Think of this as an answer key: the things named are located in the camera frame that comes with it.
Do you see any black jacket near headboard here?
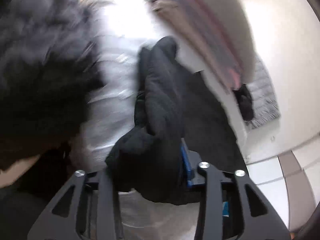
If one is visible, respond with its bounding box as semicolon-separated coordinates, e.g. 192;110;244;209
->
233;84;254;121

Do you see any black coat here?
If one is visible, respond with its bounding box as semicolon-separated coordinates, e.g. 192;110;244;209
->
106;36;246;205

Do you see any blue plastic stool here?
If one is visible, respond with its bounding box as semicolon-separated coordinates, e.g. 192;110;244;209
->
222;202;229;217

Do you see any black puffer jacket on left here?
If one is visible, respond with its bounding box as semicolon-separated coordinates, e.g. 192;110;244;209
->
1;0;103;170

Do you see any grey checked bed mattress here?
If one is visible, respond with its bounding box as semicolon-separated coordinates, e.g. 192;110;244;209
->
70;0;199;239

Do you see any grey pillow on top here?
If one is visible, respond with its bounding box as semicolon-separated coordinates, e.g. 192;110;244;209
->
200;0;255;83

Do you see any grey padded headboard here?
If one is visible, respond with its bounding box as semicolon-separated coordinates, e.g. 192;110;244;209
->
246;55;281;131

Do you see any stack of folded quilts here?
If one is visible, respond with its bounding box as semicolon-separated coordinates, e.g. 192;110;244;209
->
150;0;243;90

